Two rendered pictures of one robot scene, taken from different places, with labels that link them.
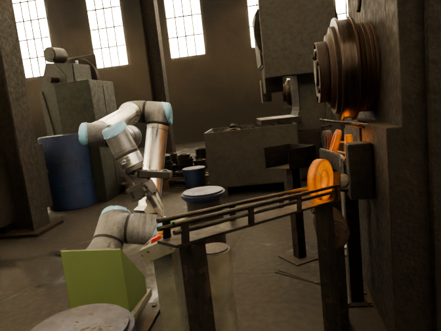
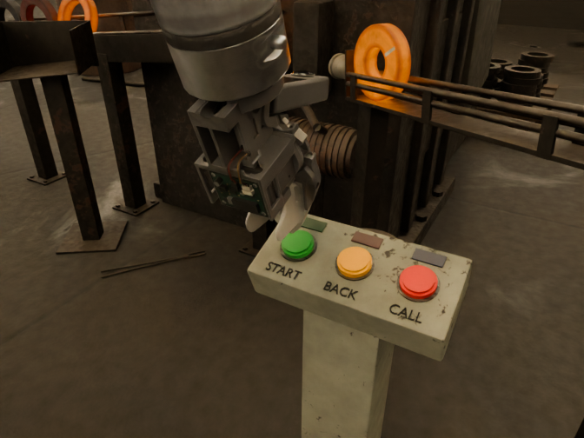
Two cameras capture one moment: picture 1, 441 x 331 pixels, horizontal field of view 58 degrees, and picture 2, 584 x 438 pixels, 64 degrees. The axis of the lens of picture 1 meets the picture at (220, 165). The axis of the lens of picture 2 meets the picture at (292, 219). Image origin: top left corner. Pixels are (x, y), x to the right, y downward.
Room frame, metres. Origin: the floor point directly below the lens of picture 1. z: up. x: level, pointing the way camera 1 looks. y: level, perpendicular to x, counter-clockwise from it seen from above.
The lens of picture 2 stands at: (1.26, 0.67, 0.92)
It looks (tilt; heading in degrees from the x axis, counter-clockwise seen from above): 30 degrees down; 290
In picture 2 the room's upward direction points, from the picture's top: straight up
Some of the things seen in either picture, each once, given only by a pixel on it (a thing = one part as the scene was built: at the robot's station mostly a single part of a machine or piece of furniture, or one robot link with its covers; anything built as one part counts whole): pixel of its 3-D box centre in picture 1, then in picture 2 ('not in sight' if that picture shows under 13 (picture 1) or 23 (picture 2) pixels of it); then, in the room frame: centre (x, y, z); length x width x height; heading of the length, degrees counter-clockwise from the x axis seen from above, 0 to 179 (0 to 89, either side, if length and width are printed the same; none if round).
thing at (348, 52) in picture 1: (342, 70); not in sight; (1.89, -0.61, 1.11); 0.47 x 0.06 x 0.47; 170
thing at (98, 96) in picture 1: (95, 140); not in sight; (5.21, 1.59, 0.75); 0.70 x 0.48 x 1.50; 170
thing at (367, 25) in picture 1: (360, 67); not in sight; (1.87, -0.70, 1.11); 0.47 x 0.10 x 0.47; 170
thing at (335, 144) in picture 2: (333, 272); (315, 215); (1.59, -0.43, 0.27); 0.22 x 0.13 x 0.53; 170
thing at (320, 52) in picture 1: (320, 72); not in sight; (1.91, -0.52, 1.11); 0.28 x 0.06 x 0.28; 170
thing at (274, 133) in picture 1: (252, 155); not in sight; (4.71, -0.40, 0.39); 1.03 x 0.83 x 0.79; 84
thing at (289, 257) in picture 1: (293, 202); (63, 143); (2.45, -0.44, 0.36); 0.26 x 0.20 x 0.72; 25
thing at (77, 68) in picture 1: (75, 107); not in sight; (9.22, 3.14, 1.36); 1.37 x 1.16 x 2.71; 70
